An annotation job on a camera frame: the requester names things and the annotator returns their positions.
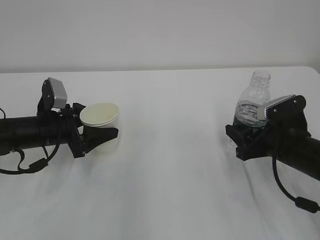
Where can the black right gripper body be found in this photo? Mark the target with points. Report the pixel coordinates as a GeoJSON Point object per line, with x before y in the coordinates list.
{"type": "Point", "coordinates": [254, 145]}

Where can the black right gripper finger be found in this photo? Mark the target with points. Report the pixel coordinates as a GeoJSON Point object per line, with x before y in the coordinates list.
{"type": "Point", "coordinates": [238, 134]}

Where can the white paper cup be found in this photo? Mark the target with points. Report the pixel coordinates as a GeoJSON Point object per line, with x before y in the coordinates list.
{"type": "Point", "coordinates": [101, 115]}

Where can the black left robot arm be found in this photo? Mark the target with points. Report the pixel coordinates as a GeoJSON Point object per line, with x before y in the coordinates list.
{"type": "Point", "coordinates": [48, 128]}

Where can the clear green-label water bottle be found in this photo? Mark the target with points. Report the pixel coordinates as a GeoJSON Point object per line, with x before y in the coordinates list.
{"type": "Point", "coordinates": [256, 94]}

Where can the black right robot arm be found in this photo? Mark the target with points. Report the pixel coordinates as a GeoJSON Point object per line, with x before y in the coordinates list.
{"type": "Point", "coordinates": [293, 147]}

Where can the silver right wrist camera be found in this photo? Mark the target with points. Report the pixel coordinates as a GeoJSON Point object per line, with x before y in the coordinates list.
{"type": "Point", "coordinates": [283, 114]}

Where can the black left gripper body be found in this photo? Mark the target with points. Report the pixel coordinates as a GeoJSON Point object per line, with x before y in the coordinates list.
{"type": "Point", "coordinates": [70, 122]}

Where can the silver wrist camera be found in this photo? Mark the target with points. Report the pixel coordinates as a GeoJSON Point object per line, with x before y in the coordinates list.
{"type": "Point", "coordinates": [283, 114]}
{"type": "Point", "coordinates": [53, 96]}

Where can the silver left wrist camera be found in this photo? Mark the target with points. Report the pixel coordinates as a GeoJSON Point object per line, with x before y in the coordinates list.
{"type": "Point", "coordinates": [53, 96]}

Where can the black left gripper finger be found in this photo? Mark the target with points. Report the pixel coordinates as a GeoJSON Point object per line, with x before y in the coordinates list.
{"type": "Point", "coordinates": [100, 139]}
{"type": "Point", "coordinates": [77, 107]}

